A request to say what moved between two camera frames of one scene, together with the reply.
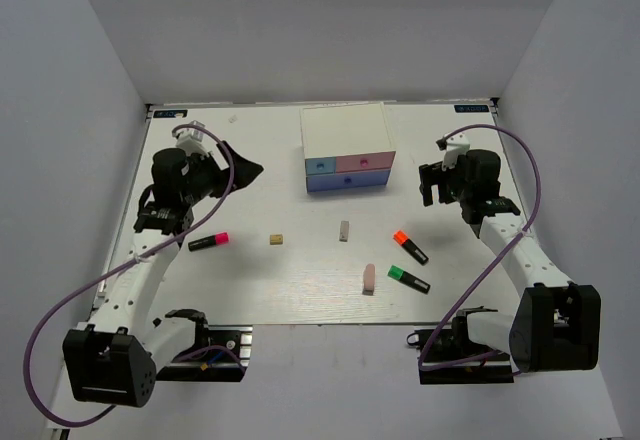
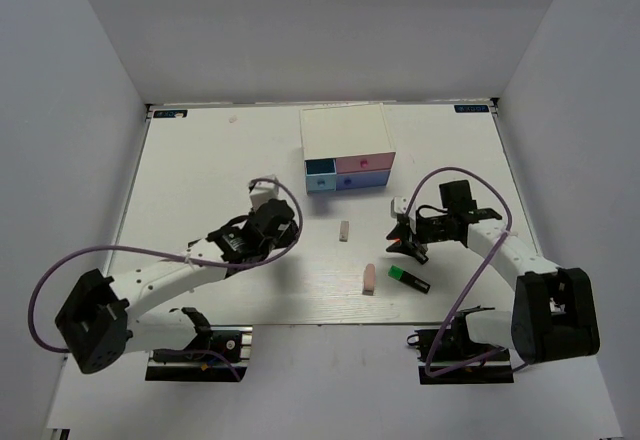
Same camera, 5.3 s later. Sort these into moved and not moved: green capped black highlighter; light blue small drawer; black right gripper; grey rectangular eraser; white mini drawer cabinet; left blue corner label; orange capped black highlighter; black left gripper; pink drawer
Moved: black left gripper; light blue small drawer; black right gripper
Not moved: grey rectangular eraser; green capped black highlighter; orange capped black highlighter; pink drawer; left blue corner label; white mini drawer cabinet
